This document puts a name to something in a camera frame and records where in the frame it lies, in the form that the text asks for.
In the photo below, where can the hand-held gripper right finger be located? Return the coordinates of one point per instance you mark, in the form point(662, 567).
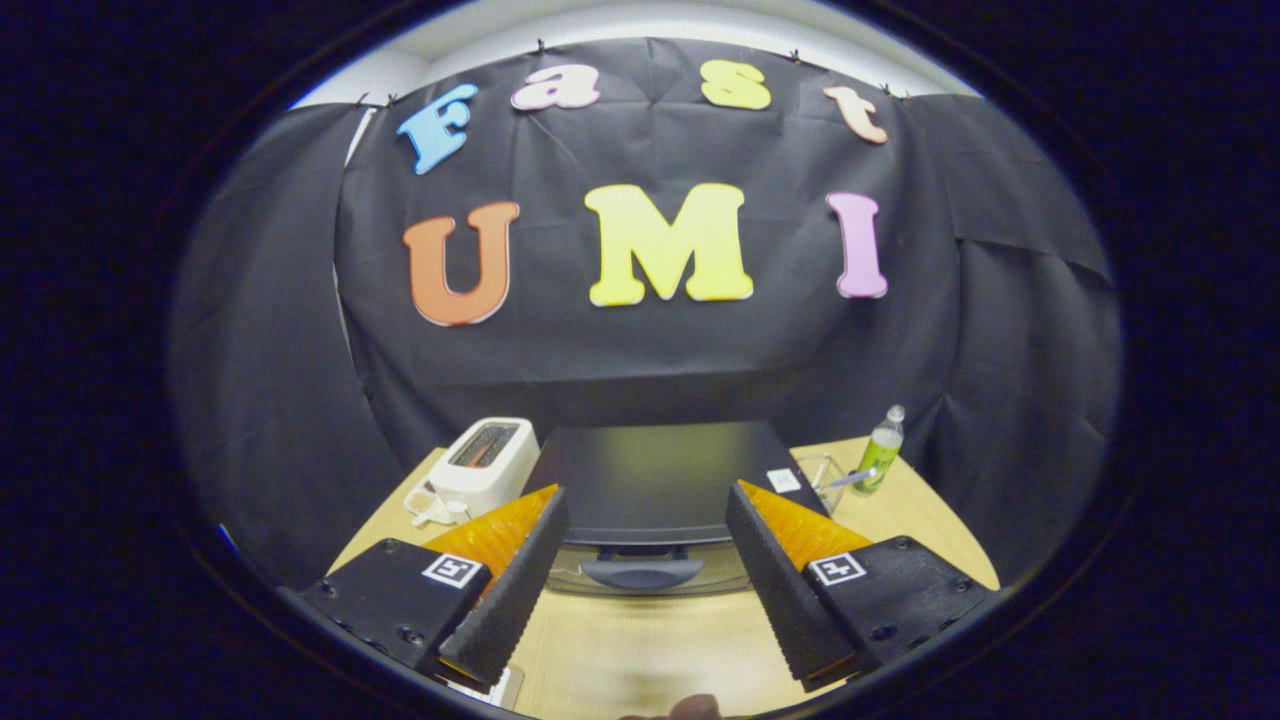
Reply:
point(785, 610)

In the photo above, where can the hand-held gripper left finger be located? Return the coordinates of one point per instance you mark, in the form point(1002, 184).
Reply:
point(505, 610)

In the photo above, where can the black toaster oven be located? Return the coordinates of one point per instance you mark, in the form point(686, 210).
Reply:
point(650, 480)

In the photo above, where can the white food tray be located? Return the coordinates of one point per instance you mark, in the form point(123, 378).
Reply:
point(500, 690)

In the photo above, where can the white toaster plug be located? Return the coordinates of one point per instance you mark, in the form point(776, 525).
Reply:
point(430, 505)

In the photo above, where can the white pop-up toaster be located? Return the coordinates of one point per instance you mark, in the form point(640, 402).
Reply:
point(485, 465)

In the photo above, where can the clear glass cup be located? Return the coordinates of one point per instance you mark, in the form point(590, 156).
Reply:
point(815, 475)

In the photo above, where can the blue white striped straw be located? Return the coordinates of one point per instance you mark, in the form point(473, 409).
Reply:
point(850, 479)

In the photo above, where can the green label plastic bottle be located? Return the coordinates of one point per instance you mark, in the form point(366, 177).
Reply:
point(880, 455)

